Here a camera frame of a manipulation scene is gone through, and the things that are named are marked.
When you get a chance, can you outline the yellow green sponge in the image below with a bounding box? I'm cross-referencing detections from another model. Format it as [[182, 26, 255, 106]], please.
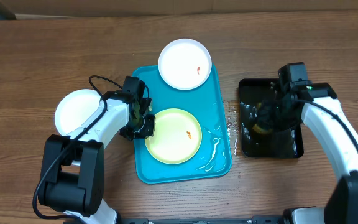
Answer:
[[252, 124, 273, 134]]

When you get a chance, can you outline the white plate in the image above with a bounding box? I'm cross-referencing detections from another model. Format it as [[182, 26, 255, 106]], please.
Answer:
[[54, 89, 100, 136], [158, 39, 213, 90]]

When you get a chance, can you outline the white plate top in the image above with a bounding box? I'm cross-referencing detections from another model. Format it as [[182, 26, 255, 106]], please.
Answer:
[[158, 39, 213, 90]]

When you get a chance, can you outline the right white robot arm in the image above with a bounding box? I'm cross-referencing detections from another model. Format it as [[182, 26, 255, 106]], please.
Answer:
[[254, 83, 358, 223]]

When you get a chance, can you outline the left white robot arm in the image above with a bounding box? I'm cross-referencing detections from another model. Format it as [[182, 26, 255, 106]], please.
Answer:
[[32, 87, 154, 223]]

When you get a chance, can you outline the black water tray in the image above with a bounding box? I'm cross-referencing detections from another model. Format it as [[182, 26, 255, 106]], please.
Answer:
[[239, 78, 304, 159]]

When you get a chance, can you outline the teal plastic tray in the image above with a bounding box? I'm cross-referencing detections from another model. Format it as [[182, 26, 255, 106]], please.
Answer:
[[132, 65, 232, 184]]

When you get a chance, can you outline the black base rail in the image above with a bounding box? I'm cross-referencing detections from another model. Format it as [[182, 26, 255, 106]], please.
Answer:
[[117, 215, 293, 224]]

